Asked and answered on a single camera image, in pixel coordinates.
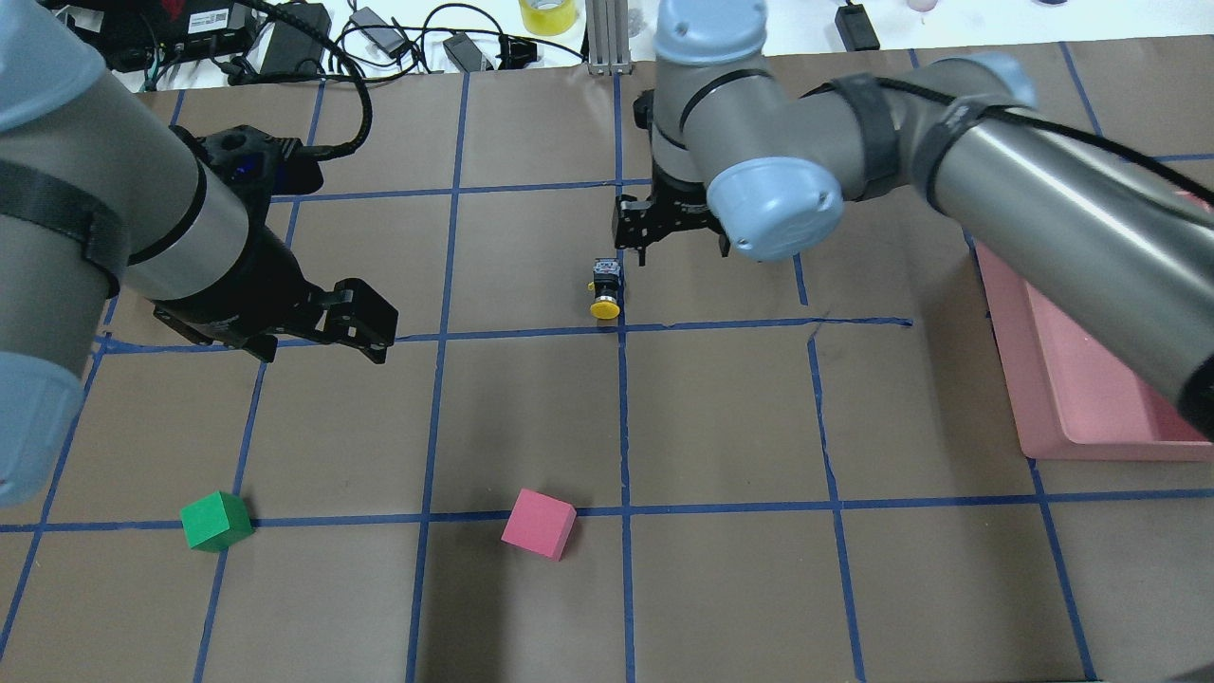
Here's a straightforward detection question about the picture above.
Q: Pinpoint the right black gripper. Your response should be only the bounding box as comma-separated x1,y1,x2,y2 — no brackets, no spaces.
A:
613,161,732,268

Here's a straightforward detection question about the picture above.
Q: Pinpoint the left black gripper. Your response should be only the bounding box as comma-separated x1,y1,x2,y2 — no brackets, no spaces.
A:
152,226,398,366

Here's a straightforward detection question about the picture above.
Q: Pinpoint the yellow push button switch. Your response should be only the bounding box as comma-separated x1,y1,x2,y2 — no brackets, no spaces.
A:
589,258,624,323

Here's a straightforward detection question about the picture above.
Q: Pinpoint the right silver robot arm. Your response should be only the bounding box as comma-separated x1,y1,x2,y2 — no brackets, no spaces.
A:
613,1,1213,436

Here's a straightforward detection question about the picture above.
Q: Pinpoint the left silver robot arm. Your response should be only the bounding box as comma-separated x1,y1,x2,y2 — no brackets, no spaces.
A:
1,1,398,507

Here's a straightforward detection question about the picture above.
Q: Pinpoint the green cube centre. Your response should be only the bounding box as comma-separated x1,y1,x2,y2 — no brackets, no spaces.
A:
178,491,254,553

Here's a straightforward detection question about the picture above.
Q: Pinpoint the brown paper table cover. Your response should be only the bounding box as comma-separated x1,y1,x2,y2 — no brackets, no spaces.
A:
2,66,1212,682

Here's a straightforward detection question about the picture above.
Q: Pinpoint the yellow tape roll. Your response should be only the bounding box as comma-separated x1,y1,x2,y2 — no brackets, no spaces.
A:
520,0,578,36

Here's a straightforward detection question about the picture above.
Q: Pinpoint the black power adapter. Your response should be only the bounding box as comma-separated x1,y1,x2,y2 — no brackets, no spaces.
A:
260,2,331,75

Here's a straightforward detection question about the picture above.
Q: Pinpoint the pink cube near centre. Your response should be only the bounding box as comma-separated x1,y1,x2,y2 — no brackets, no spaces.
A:
500,489,578,562

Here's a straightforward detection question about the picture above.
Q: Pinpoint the pink plastic bin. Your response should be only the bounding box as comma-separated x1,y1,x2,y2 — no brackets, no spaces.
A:
975,243,1213,462

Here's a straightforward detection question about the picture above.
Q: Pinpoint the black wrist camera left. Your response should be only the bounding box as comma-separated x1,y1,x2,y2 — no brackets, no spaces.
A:
195,125,324,199

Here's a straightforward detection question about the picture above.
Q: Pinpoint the aluminium frame post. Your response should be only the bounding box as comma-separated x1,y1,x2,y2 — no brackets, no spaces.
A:
584,1,634,75

